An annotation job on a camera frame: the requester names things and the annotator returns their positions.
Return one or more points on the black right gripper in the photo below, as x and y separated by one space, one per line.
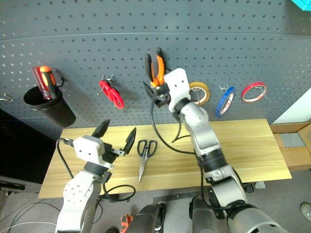
162 97

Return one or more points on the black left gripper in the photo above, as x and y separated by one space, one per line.
110 154

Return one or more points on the orange black pliers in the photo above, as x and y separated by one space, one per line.
158 70

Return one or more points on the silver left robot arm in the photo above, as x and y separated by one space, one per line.
75 194

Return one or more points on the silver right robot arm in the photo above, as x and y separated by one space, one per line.
201 126

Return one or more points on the metal hook under yellow tape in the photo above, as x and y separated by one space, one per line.
197 93

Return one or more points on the yellow tape roll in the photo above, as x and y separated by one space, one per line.
206 91

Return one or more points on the grey pegboard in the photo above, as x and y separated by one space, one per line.
121 36

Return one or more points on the blue tape roll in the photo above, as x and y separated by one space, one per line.
222 104

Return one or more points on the metal hook under blue tape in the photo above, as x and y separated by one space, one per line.
224 87

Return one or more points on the red tape roll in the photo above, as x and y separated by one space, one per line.
245 93

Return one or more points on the metal hook under red tape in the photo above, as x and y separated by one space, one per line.
263 93

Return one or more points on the empty metal pegboard hook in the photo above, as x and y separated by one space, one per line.
8 97

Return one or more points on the metal hook under red scissors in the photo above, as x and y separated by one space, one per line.
108 78

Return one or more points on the black tool cup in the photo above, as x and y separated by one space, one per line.
58 111

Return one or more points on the grey metal bar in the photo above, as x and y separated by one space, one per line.
175 196

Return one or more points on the orange black screwdriver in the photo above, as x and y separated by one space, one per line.
49 78

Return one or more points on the dark rounded robot shape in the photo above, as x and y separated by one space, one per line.
148 218
202 216

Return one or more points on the brown cardboard box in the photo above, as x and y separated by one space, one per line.
294 157

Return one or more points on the grey shoe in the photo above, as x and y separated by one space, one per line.
306 211

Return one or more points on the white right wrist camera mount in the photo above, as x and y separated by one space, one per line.
177 82

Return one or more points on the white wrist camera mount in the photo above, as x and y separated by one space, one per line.
177 82
87 148

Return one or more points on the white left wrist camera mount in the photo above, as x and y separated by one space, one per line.
87 148

